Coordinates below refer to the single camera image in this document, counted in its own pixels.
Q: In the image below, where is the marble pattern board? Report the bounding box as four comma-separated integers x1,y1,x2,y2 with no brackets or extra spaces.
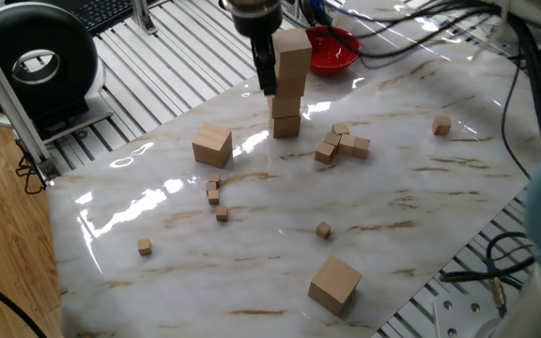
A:
46,0,541,338

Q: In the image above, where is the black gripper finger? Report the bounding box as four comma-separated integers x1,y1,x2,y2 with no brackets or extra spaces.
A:
249,35,279,97

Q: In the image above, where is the large wooden cube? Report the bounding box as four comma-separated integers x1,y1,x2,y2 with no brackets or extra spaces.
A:
274,71,308,100
271,27,314,80
268,95,302,120
270,115,302,139
307,254,363,316
192,122,234,170

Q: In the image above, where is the red bowl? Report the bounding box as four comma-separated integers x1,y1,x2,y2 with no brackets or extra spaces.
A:
305,25,363,78

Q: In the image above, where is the tangled black cable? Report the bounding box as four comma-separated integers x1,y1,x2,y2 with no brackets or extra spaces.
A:
14,140,46,196

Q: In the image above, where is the aluminium frame profile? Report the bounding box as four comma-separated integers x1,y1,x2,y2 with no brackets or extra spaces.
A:
131,0,159,37
0,16,61,182

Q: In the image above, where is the black floor cable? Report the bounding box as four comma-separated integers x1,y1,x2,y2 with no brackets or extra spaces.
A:
0,265,49,338

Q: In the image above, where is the black keyboard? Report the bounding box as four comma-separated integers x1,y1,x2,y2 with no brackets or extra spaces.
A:
39,0,162,37

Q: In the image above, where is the thick black gripper cable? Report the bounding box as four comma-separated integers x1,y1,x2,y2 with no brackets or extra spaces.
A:
298,0,502,70

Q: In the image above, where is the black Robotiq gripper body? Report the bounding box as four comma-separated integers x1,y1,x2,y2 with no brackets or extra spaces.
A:
226,0,285,39

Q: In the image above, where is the black base cable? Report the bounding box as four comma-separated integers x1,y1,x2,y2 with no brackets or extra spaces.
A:
439,231,537,318

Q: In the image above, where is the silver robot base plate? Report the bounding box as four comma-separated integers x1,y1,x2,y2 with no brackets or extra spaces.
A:
432,293,506,338

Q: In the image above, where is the thin black cable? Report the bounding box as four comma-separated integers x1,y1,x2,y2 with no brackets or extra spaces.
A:
500,13,541,180

